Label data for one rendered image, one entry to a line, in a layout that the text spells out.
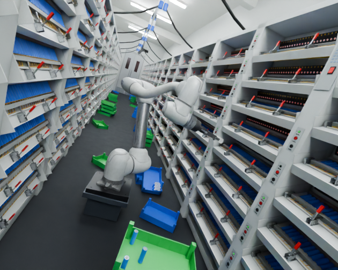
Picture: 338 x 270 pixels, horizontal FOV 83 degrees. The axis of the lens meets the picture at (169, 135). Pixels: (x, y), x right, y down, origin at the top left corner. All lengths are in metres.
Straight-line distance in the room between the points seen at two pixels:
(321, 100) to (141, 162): 1.18
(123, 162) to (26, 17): 0.98
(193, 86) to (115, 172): 0.82
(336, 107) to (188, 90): 0.69
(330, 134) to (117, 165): 1.21
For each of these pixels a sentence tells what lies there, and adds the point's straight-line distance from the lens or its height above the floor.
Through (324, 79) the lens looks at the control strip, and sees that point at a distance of 1.14.
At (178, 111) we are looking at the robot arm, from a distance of 1.07.
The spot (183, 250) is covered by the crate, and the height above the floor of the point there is 0.42.
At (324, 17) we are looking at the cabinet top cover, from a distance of 1.50.
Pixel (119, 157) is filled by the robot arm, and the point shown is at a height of 0.47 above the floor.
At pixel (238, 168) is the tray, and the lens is 1.34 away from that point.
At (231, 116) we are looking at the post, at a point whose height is 1.02.
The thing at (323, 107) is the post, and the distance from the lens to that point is 1.09.
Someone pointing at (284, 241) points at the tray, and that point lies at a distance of 1.17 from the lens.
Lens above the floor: 1.05
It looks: 13 degrees down
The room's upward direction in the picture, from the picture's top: 20 degrees clockwise
